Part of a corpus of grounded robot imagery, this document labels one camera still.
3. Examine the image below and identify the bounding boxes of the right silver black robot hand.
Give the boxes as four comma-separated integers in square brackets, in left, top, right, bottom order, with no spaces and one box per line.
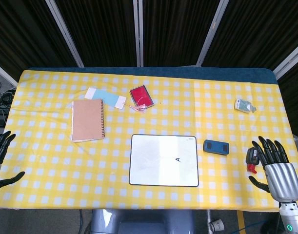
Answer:
[248,136,298,203]

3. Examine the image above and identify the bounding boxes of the blue rectangular whiteboard eraser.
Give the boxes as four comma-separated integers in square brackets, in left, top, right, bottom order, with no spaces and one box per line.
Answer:
[203,139,230,156]

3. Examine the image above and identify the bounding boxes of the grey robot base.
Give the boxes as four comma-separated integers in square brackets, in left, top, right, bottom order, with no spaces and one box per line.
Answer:
[89,209,196,234]

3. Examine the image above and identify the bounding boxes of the black red stamp tool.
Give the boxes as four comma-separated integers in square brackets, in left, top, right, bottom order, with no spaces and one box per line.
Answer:
[245,147,261,175]

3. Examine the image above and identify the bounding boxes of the yellow white checkered tablecloth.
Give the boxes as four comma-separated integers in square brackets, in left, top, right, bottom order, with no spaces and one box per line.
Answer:
[0,70,298,211]

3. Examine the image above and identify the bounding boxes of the small green white packet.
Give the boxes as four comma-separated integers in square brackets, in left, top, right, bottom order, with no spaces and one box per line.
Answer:
[234,98,257,114]

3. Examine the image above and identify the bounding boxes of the brown spiral notebook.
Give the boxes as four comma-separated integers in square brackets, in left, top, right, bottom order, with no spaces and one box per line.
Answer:
[71,98,106,143]

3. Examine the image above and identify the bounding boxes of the blue white bookmark with tassel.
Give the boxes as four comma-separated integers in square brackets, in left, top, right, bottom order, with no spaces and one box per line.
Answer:
[84,87,147,114]

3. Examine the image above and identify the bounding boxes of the red ink pad case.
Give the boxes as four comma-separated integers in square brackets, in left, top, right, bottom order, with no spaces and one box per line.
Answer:
[129,84,155,109]

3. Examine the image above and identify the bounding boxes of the black cables on floor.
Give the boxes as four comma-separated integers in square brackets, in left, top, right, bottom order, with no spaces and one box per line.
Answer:
[0,80,17,127]

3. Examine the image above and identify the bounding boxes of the white partition frame post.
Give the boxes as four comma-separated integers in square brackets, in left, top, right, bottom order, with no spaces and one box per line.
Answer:
[195,0,230,67]
[272,39,298,80]
[132,0,144,67]
[0,59,18,88]
[45,0,84,68]

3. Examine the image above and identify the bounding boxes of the white board with black frame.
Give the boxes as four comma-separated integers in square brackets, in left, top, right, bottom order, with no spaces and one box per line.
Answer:
[128,134,199,188]

